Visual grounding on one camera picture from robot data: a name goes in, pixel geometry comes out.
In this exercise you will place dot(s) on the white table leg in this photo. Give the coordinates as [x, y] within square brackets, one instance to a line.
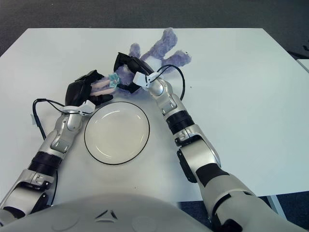
[276, 205]

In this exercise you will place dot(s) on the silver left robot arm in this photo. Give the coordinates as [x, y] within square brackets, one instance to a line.
[58, 140]

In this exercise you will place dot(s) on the purple plush bunny doll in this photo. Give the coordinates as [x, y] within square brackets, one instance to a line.
[166, 48]

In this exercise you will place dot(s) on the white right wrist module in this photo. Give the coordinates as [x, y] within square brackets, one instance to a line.
[141, 79]

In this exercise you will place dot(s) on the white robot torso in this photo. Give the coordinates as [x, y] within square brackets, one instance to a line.
[106, 212]

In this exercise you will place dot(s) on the white plate with black rim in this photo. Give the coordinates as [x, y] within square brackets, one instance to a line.
[117, 133]

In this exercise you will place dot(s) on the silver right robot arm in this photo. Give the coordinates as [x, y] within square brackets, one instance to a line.
[200, 149]

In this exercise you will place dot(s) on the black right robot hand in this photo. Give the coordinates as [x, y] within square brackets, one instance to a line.
[138, 66]

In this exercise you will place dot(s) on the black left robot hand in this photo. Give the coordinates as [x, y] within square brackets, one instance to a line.
[77, 93]

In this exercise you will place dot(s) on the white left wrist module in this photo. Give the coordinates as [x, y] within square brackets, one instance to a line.
[87, 108]

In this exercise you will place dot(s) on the neighbouring white table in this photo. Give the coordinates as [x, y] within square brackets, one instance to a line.
[303, 65]

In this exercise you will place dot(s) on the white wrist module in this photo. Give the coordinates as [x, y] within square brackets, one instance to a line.
[87, 108]
[141, 79]

